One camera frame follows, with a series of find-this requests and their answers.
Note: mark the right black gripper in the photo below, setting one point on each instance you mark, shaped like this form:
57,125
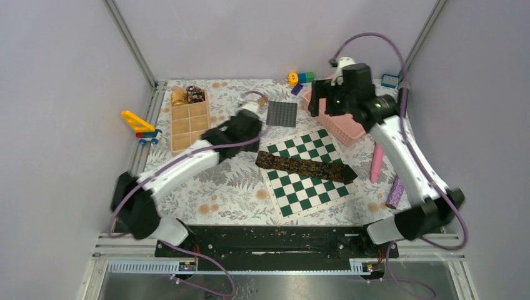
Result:
322,89

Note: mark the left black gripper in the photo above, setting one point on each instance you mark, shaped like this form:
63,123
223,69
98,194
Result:
252,147

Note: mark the wooden compartment box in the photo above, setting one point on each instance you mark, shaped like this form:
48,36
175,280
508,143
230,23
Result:
188,123

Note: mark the black key-patterned necktie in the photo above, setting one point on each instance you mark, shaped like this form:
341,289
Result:
331,171

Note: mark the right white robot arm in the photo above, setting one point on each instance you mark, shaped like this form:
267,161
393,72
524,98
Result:
434,204

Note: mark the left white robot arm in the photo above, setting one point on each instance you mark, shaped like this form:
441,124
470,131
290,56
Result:
134,199

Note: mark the small wooden arch block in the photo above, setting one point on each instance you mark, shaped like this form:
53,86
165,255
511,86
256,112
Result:
263,100

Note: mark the pink perforated plastic basket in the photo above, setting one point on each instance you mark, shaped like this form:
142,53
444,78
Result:
343,128

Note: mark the blue grey toy brick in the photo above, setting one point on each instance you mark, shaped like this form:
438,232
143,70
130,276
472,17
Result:
389,81

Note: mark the grey studded baseplate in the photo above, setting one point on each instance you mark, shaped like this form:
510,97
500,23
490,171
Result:
282,114

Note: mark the black toy microphone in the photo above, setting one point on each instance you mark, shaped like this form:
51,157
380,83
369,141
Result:
403,89

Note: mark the green toy brick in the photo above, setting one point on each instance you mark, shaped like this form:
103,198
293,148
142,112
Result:
309,77

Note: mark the pink toy microphone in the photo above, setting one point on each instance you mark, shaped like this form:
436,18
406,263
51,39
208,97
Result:
377,160

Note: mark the rolled floral black tie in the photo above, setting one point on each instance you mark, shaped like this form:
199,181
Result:
195,94

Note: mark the purple toy brick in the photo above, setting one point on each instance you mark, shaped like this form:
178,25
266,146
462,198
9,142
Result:
297,89

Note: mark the yellow round toy block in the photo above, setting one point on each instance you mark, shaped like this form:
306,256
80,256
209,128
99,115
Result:
293,79

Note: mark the rolled golden tie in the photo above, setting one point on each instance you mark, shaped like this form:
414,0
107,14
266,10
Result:
179,98

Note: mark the green white chessboard mat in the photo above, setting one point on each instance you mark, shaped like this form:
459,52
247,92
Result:
294,195

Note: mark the yellow toy ladder vehicle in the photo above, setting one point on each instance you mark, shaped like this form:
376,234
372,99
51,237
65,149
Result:
145,132

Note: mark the purple glitter toy microphone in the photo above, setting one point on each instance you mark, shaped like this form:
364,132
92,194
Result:
396,192

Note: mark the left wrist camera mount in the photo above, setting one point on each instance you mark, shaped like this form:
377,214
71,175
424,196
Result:
252,106

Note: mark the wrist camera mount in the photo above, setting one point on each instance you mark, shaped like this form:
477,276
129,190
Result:
252,106
339,64

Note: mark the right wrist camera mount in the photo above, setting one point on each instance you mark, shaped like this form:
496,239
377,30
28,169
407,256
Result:
339,64

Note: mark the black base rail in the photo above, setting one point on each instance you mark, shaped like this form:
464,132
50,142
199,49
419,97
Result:
304,249

